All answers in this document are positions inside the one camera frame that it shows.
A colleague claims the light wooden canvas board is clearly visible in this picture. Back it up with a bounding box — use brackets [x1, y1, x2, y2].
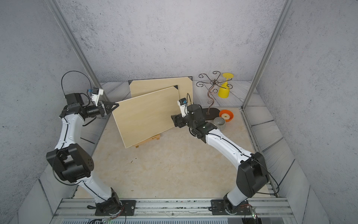
[112, 86, 180, 148]
[128, 77, 194, 103]

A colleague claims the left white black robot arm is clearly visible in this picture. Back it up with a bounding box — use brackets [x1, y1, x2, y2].
[46, 93, 124, 216]

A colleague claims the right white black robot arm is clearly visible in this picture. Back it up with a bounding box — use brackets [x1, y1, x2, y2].
[171, 98, 273, 215]

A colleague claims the brown metal scroll stand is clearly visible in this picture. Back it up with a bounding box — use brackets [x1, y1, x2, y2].
[196, 71, 226, 120]

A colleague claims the grey striped ceramic mug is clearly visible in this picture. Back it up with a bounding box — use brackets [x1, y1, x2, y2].
[213, 117, 226, 131]

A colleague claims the orange bowl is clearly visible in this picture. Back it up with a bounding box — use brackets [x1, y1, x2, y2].
[219, 110, 234, 122]

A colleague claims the yellow plastic goblet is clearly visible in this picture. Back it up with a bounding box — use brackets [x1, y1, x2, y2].
[218, 72, 234, 99]

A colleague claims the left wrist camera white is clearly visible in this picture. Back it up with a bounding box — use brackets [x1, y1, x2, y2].
[87, 87, 104, 106]

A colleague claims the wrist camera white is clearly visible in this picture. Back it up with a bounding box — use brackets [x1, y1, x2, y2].
[177, 98, 188, 117]
[87, 87, 104, 106]

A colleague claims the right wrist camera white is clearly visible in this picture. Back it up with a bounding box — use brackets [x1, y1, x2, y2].
[177, 98, 188, 117]

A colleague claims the left aluminium frame post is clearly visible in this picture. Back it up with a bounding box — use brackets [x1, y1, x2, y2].
[45, 1, 102, 95]

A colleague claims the aluminium frame post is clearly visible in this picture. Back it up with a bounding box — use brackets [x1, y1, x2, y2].
[241, 0, 294, 111]
[45, 1, 102, 95]

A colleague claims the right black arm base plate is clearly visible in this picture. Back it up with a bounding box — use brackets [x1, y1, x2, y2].
[208, 199, 252, 216]

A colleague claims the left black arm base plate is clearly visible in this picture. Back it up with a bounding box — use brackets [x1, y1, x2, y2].
[95, 200, 137, 217]

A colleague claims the aluminium front rail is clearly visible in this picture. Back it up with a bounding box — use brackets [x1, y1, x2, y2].
[51, 197, 296, 224]

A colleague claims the right aluminium frame post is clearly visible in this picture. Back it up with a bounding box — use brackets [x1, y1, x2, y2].
[241, 0, 294, 111]

